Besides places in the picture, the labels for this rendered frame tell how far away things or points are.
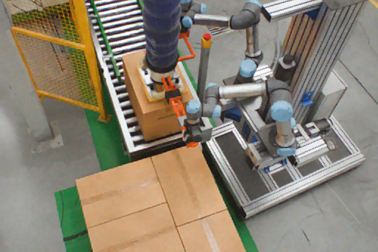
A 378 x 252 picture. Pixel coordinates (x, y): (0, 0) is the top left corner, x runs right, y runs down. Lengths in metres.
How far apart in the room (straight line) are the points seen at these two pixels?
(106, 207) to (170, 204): 0.46
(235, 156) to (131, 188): 1.04
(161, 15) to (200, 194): 1.40
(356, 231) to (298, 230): 0.51
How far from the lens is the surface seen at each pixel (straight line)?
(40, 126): 3.84
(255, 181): 3.54
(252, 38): 2.79
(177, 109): 2.63
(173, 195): 3.05
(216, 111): 2.25
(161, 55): 2.59
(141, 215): 3.00
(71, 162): 3.88
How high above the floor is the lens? 3.36
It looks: 55 degrees down
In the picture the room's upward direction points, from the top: 5 degrees clockwise
